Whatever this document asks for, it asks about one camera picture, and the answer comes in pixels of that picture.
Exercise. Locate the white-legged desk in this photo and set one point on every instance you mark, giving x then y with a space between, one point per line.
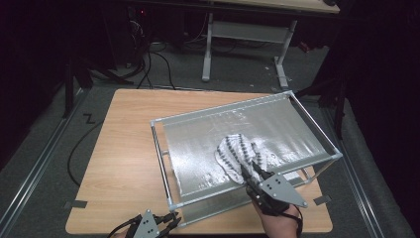
247 31

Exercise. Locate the dark equipment with red light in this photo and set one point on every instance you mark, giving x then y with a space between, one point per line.
142 13

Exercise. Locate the grey tape piece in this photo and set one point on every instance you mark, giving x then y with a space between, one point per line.
322 200
79 204

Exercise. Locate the person's left hand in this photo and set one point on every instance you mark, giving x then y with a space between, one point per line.
121 234

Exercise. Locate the black metal stand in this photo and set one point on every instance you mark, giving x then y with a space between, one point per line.
68 92
339 115

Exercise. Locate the person's right hand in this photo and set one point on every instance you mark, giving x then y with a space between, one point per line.
280 228

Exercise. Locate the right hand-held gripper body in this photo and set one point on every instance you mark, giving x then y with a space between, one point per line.
280 190

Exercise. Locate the white grey patterned cloth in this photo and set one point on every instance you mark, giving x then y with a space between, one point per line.
234 152

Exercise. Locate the metal floor rail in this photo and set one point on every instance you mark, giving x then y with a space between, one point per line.
351 185
33 172

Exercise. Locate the small red object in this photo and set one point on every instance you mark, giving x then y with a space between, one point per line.
304 47

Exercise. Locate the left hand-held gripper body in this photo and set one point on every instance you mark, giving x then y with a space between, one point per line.
147 228

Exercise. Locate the silver two-tier shelf rack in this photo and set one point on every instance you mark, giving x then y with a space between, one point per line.
204 139

